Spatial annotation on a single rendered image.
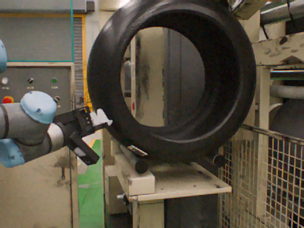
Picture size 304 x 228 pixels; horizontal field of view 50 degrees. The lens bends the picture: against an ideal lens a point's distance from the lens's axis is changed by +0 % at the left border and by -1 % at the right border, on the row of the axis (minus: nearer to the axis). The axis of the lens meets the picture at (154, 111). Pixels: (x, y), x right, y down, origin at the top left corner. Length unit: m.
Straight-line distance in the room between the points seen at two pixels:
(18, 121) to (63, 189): 1.14
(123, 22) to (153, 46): 0.42
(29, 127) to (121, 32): 0.44
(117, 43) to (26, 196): 1.09
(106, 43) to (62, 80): 0.79
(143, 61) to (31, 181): 0.87
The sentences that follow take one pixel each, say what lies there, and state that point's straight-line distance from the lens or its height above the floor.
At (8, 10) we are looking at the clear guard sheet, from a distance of 1.82.
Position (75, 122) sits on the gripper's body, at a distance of 0.93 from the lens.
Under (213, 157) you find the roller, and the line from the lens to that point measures 1.17.
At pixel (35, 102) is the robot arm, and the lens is 0.74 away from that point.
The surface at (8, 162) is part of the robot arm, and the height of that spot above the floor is 1.00.
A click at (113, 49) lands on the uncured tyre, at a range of 1.02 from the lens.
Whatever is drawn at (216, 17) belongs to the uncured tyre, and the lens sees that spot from 1.12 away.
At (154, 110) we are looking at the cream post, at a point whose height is 1.04.
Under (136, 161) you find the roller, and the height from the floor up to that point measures 0.92.
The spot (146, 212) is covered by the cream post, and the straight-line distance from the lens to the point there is 1.55.
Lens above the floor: 1.19
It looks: 6 degrees down
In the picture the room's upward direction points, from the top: straight up
